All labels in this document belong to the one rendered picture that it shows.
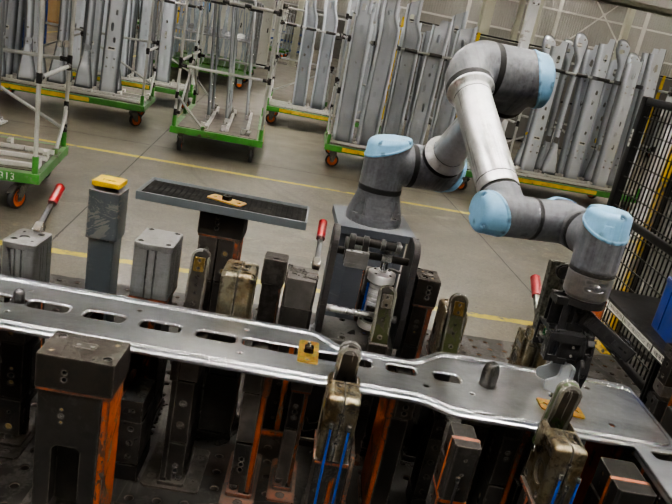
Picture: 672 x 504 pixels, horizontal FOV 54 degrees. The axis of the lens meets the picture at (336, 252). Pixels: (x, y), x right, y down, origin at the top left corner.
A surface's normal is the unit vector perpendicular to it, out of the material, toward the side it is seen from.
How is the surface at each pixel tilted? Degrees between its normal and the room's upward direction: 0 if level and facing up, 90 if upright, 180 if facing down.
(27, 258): 90
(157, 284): 90
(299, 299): 90
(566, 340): 90
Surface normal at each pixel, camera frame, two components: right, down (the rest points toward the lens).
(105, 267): -0.01, 0.32
